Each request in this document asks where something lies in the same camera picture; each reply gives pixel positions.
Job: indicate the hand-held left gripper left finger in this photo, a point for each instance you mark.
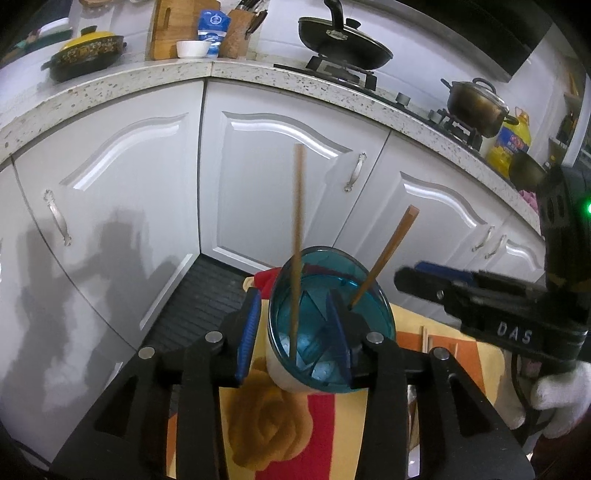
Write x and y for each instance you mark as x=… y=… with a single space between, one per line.
x=246 y=339

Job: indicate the wooden knife block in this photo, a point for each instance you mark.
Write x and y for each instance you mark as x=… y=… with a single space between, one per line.
x=235 y=37

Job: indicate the wooden cutting board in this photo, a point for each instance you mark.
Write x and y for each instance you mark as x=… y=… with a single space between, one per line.
x=168 y=32

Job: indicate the pink cloth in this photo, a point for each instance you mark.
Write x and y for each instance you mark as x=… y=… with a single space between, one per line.
x=531 y=199

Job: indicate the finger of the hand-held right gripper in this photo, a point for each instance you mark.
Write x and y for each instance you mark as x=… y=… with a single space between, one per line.
x=443 y=271
x=420 y=281

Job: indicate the dark metal bowl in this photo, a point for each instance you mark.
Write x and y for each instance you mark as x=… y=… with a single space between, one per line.
x=526 y=170

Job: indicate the white cabinet door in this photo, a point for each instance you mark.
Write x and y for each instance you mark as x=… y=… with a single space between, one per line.
x=429 y=221
x=27 y=277
x=129 y=184
x=526 y=254
x=277 y=184

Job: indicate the blue white utensil cup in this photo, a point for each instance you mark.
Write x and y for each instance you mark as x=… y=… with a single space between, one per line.
x=369 y=314

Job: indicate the person's right hand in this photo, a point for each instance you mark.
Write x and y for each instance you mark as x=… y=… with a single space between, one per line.
x=563 y=397

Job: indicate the black range hood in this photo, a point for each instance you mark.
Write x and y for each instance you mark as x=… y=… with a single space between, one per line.
x=503 y=32

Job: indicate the black gas stove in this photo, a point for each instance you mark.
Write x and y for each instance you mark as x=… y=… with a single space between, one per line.
x=341 y=74

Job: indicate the black casserole with yellow lid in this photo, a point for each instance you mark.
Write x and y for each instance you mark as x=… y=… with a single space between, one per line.
x=87 y=55

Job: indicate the brass pot with lid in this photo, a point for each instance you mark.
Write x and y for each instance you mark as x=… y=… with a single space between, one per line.
x=475 y=108

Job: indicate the black ribbed floor mat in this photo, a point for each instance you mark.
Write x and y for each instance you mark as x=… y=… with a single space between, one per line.
x=198 y=295

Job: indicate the red yellow checked cloth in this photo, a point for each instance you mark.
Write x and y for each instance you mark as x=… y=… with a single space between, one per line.
x=277 y=415

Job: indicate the black wok with lid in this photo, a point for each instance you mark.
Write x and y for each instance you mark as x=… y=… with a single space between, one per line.
x=346 y=44

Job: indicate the blue white bag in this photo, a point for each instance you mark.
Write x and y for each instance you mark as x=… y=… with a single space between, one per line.
x=214 y=27

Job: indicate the yellow oil bottle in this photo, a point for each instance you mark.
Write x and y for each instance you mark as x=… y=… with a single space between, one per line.
x=508 y=147

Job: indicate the dark brown wooden chopstick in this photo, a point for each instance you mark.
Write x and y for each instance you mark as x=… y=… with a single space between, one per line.
x=388 y=251

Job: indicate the small white bowl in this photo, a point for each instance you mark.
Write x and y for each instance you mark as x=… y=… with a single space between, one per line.
x=194 y=48

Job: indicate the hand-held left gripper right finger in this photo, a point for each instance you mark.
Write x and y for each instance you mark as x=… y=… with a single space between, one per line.
x=337 y=334

